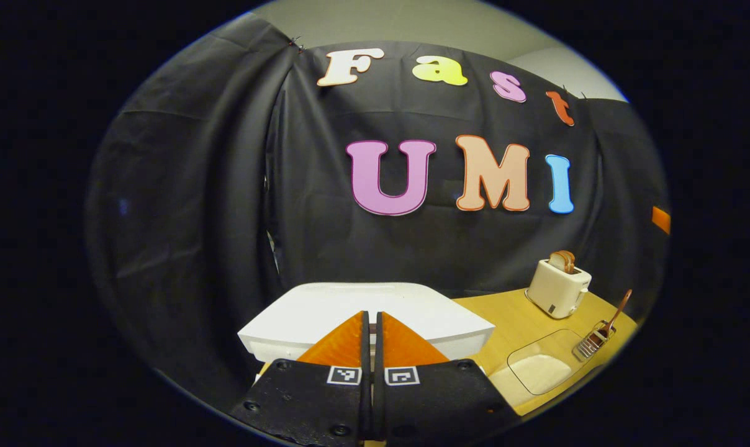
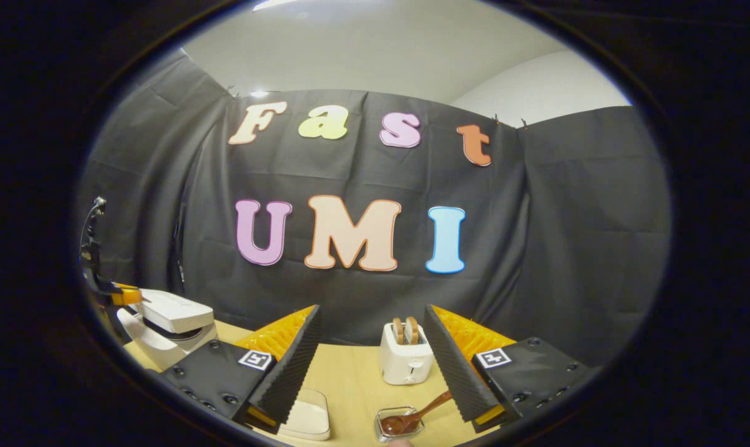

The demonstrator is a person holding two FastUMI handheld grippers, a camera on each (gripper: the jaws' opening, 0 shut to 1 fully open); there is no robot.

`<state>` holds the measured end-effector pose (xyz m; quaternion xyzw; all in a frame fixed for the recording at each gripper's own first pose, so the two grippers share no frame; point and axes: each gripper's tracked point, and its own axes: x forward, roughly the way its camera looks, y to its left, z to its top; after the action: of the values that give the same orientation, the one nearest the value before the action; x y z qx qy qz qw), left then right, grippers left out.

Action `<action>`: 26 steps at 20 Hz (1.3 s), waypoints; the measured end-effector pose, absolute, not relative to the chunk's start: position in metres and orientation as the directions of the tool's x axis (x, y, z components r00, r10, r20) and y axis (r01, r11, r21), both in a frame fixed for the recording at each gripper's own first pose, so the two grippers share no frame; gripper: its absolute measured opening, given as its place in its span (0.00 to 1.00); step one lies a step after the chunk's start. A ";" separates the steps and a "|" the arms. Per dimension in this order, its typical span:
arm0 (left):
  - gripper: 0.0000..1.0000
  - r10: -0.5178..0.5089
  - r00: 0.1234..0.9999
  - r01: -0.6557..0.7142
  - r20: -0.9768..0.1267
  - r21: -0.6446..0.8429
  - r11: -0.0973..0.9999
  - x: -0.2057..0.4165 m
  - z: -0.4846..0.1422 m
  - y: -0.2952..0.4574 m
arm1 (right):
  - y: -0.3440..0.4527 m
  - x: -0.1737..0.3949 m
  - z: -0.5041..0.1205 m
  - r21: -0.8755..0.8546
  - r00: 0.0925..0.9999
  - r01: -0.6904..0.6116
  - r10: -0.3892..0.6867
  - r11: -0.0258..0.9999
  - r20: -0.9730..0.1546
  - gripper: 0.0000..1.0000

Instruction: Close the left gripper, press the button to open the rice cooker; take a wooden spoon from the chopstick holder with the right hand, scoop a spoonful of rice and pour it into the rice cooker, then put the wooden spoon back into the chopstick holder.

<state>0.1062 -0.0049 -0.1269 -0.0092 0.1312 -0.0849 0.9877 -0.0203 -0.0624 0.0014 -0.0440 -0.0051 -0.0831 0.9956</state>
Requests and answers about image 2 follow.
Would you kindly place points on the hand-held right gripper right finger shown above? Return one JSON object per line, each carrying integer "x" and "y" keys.
{"x": 452, "y": 372}

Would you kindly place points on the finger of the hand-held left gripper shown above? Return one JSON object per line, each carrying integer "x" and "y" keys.
{"x": 126, "y": 295}

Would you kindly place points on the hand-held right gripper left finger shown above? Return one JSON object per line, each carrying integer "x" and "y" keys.
{"x": 291, "y": 379}

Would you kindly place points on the clear box of white rice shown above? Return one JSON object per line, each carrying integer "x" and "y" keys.
{"x": 310, "y": 416}

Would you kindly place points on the white rice cooker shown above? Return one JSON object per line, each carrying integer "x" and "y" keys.
{"x": 176, "y": 313}

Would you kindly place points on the brown wooden spoon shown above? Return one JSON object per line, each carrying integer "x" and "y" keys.
{"x": 403, "y": 423}

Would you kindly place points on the white toaster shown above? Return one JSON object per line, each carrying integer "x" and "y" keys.
{"x": 406, "y": 363}

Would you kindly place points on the toasted bread slice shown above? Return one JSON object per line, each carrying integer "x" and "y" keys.
{"x": 398, "y": 330}
{"x": 412, "y": 329}

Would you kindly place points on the black backdrop cloth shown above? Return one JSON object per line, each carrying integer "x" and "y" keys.
{"x": 362, "y": 298}

